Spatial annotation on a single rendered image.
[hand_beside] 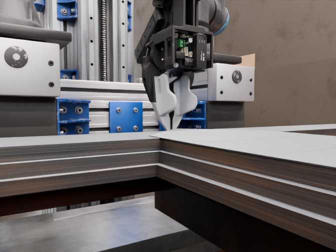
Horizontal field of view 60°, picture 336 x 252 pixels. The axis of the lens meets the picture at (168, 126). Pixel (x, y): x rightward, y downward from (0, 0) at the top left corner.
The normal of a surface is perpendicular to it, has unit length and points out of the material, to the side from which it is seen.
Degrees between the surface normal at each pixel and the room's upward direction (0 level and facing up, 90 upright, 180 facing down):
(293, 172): 90
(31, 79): 90
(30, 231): 0
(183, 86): 87
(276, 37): 90
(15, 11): 73
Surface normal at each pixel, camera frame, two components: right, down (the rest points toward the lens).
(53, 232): 0.00, -1.00
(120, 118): 0.55, 0.04
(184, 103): -0.82, -0.03
